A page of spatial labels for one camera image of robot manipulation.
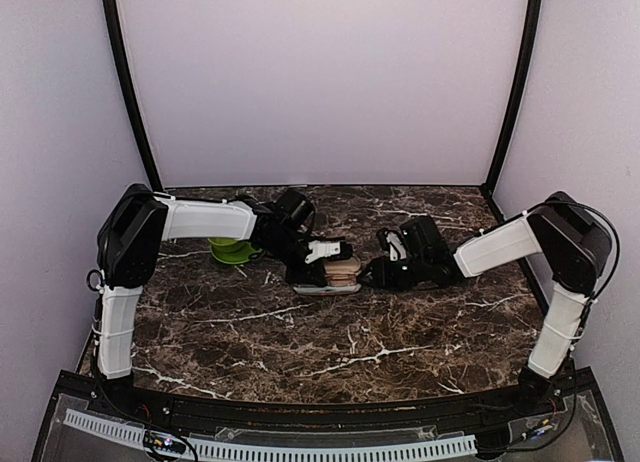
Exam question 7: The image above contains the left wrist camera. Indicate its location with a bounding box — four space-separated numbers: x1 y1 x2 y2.
305 238 353 264

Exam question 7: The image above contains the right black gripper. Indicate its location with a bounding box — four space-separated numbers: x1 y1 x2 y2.
356 253 430 293

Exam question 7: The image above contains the green plastic plate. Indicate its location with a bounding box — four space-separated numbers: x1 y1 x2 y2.
208 238 264 265

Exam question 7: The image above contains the plaid sunglasses case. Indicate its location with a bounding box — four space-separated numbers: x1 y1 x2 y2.
291 256 362 296

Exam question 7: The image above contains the black front rail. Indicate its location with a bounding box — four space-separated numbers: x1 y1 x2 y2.
76 376 568 434

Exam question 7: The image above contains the white slotted cable duct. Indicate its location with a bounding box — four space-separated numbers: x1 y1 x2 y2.
62 409 478 461

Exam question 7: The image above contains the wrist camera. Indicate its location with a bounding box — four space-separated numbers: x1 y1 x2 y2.
305 238 353 264
376 228 409 262

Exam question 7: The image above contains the left black frame post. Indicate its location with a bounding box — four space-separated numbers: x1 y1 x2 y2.
102 0 164 191

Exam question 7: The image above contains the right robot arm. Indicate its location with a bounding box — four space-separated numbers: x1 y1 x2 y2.
357 191 621 416

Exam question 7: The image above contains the small circuit board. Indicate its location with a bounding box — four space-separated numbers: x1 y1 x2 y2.
143 431 187 455

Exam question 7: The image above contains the right black frame post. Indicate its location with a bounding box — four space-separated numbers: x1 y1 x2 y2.
480 0 542 201

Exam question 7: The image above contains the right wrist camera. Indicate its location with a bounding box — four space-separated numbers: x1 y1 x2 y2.
376 228 409 262

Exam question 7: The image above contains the black frame post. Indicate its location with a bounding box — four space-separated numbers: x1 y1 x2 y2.
480 0 542 201
102 0 164 191

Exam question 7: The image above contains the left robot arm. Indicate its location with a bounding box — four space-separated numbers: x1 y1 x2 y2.
86 184 341 418

